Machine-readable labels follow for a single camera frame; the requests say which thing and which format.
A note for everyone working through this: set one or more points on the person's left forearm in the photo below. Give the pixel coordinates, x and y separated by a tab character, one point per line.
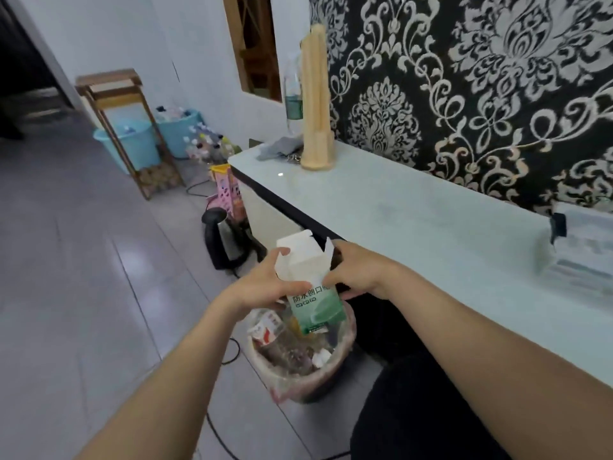
158	402

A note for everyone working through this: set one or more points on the black steel electric kettle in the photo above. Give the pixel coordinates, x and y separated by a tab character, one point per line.
225	239

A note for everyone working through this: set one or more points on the wooden window frame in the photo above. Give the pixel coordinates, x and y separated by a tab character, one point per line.
254	47

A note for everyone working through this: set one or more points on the clear plastic storage box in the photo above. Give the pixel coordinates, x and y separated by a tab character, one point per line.
584	273

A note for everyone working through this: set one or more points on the person's right hand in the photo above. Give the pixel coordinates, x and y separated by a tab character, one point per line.
369	273

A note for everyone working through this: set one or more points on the group of plastic bottles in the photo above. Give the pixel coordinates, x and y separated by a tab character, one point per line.
210	148

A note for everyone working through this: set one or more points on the wooden stand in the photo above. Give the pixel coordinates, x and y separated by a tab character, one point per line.
158	179

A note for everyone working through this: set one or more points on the person's left hand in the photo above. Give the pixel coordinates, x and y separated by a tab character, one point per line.
258	292

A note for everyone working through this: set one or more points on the crushed bottle red label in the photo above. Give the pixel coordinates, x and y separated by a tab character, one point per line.
266	328

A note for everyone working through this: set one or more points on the plastic-lined waste bin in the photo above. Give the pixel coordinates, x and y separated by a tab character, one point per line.
297	385

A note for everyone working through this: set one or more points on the pink plastic stool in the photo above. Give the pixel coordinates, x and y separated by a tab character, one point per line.
227	191

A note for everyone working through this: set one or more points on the green white cardboard carton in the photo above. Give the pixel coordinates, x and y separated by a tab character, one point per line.
316	306

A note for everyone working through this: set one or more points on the clear plastic water bottle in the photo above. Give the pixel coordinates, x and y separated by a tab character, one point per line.
293	105

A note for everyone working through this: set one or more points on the light blue plastic bucket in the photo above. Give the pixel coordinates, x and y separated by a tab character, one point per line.
136	148
179	134

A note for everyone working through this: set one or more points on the person's right forearm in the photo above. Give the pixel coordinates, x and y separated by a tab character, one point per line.
503	368

